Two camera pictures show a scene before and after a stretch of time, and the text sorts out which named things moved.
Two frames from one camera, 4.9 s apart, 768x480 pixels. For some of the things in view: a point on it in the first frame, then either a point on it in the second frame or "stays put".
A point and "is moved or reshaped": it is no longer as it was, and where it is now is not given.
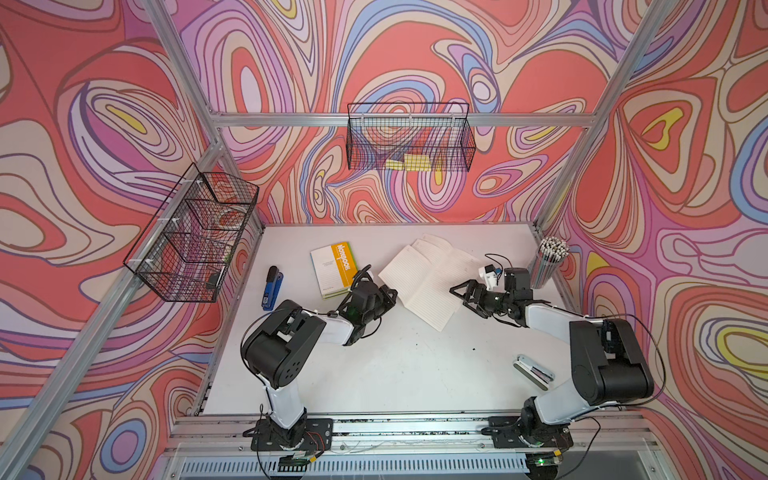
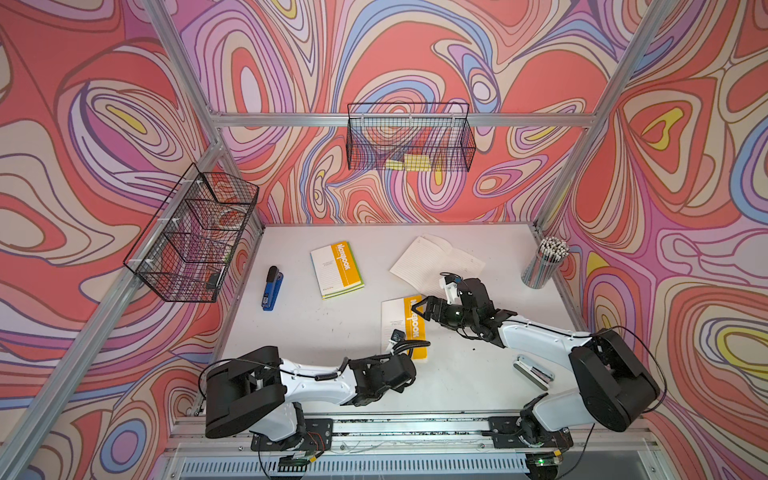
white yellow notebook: x=335 y=267 stays put
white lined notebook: x=426 y=273 is moved or reshaped
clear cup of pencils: x=551 y=253 stays put
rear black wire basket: x=420 y=136 stays put
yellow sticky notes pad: x=411 y=162 stays put
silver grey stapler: x=533 y=372 stays put
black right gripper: x=472 y=285 → x=430 y=303
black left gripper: x=388 y=303 → x=378 y=363
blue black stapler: x=274 y=282 stays put
